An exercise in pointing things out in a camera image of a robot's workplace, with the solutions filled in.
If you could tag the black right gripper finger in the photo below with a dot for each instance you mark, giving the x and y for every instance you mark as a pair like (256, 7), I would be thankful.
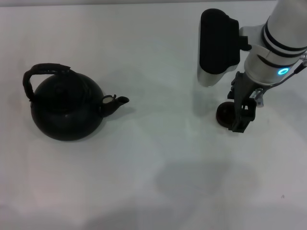
(244, 117)
(231, 93)

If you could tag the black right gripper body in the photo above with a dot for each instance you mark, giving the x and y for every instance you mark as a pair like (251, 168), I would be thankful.
(243, 88)

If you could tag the small dark brown teacup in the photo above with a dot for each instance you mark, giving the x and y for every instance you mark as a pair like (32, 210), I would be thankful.
(223, 115)

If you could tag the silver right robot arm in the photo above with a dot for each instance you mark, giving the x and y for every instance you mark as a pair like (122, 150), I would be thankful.
(283, 31)

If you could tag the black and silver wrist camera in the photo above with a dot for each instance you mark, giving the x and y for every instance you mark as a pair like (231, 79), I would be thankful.
(216, 40)

